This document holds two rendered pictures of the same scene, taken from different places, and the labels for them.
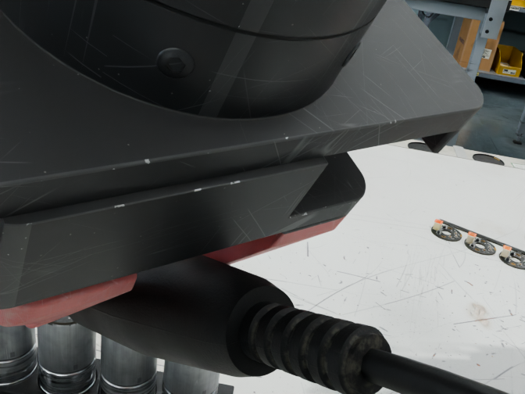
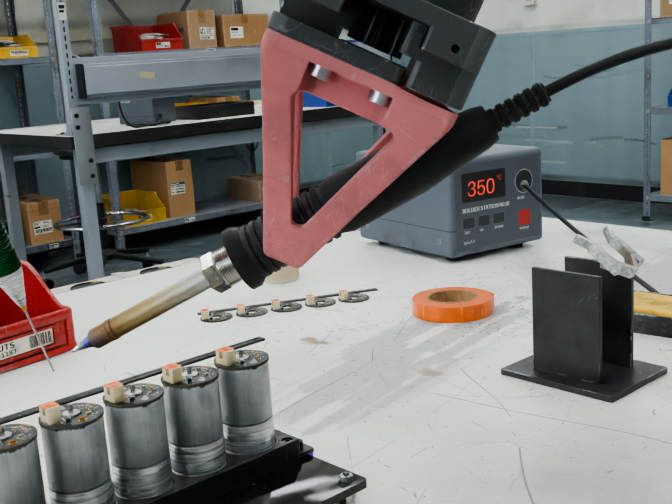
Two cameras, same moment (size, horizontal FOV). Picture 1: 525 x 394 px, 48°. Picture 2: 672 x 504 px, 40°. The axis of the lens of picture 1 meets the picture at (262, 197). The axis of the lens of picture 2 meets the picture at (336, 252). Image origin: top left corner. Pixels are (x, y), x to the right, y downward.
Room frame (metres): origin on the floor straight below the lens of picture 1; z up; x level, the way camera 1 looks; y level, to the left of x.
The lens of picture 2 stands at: (-0.12, 0.27, 0.94)
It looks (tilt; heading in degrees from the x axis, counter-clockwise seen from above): 12 degrees down; 314
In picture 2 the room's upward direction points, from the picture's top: 4 degrees counter-clockwise
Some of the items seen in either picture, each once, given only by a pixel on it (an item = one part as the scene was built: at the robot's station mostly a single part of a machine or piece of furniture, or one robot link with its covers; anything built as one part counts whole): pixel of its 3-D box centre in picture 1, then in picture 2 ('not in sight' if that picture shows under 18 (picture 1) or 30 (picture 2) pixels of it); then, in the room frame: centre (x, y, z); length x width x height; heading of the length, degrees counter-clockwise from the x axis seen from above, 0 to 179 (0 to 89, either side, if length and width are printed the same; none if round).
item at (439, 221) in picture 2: not in sight; (447, 197); (0.44, -0.46, 0.80); 0.15 x 0.12 x 0.10; 166
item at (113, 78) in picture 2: not in sight; (252, 71); (2.34, -1.87, 0.90); 1.30 x 0.06 x 0.12; 85
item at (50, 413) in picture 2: not in sight; (52, 412); (0.20, 0.11, 0.82); 0.01 x 0.01 x 0.01; 87
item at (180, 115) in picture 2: not in sight; (214, 110); (2.51, -1.83, 0.77); 0.24 x 0.16 x 0.04; 84
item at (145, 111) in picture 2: not in sight; (146, 110); (2.52, -1.55, 0.80); 0.15 x 0.12 x 0.10; 15
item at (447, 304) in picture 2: not in sight; (452, 303); (0.29, -0.26, 0.76); 0.06 x 0.06 x 0.01
